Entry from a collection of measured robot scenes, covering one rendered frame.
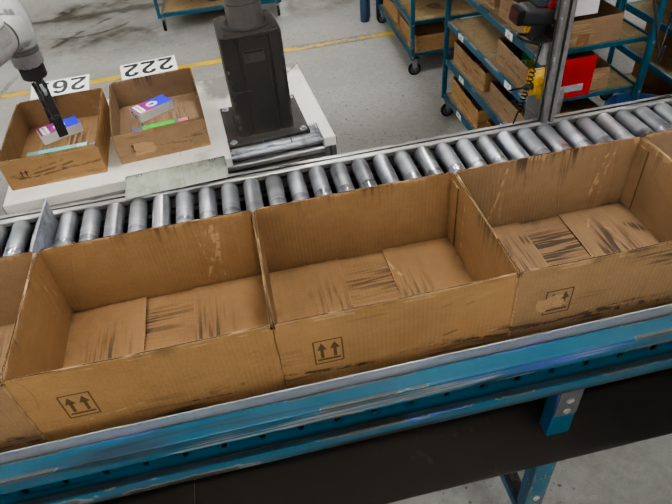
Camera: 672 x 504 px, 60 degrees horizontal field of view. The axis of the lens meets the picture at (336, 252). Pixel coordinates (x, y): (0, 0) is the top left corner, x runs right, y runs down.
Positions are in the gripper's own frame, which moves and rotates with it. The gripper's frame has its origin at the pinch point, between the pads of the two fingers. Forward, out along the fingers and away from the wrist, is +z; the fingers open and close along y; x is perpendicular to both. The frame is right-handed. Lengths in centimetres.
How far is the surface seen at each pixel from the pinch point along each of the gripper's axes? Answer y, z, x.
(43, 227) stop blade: -52, 1, 19
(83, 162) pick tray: -30.2, 0.1, 1.0
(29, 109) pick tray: 12.2, -2.3, 4.8
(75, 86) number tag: 9.1, -5.9, -11.5
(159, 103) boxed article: -10.5, 0.9, -31.9
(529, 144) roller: -107, 6, -107
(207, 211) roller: -71, 5, -18
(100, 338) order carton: -110, -9, 21
